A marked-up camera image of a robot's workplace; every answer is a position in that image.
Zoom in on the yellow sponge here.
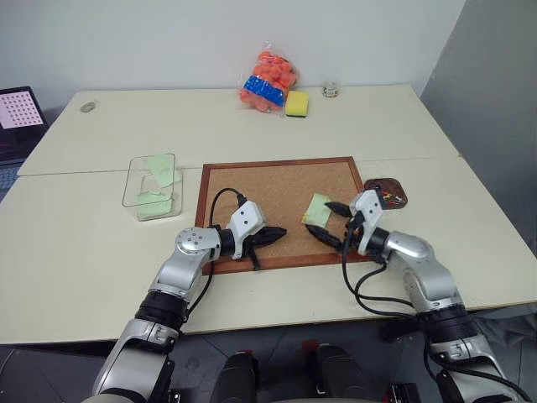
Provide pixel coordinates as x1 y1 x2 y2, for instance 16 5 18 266
284 90 311 119

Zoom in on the dark rounded shape red tip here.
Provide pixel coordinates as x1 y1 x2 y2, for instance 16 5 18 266
301 340 375 403

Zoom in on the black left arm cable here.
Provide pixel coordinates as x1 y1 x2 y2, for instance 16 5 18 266
184 187 248 322

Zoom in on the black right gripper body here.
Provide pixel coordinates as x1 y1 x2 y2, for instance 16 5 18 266
341 209 366 254

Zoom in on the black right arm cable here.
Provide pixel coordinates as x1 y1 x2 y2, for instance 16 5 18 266
340 222 421 317

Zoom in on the bag of orange pieces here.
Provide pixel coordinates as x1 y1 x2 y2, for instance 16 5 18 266
236 40 302 119

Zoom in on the wood framed cork board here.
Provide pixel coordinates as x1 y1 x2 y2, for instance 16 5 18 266
195 156 375 276

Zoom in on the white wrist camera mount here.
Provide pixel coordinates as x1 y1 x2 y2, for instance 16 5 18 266
349 189 385 255
228 200 269 259

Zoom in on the clear plastic box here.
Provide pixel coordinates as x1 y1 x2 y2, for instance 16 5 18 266
122 152 185 222

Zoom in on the green sticky note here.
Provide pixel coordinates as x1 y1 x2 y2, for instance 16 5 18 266
135 190 174 220
143 154 177 191
300 193 333 230

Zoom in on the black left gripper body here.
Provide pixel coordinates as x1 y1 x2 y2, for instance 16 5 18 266
244 228 270 254

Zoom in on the brown pushpin tray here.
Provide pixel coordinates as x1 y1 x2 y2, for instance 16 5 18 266
362 177 409 210

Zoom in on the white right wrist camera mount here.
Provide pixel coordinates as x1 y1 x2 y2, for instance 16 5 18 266
349 189 385 255

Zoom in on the open laptop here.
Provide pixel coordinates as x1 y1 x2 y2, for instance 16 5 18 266
0 86 48 195

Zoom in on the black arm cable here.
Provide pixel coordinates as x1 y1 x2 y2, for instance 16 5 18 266
340 222 421 317
184 187 248 322

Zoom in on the black table clamp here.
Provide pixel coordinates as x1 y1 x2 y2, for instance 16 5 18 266
379 317 422 343

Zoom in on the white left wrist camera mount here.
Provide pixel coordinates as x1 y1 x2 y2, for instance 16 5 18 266
228 200 269 259

